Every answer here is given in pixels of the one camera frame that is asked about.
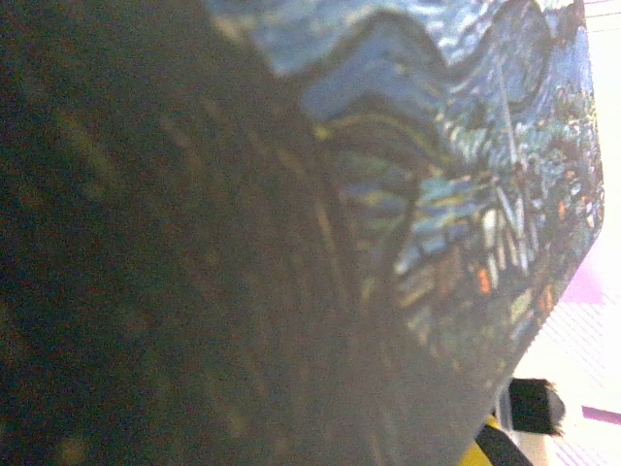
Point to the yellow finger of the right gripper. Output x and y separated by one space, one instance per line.
473 454

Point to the starry night print metal box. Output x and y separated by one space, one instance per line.
242 242

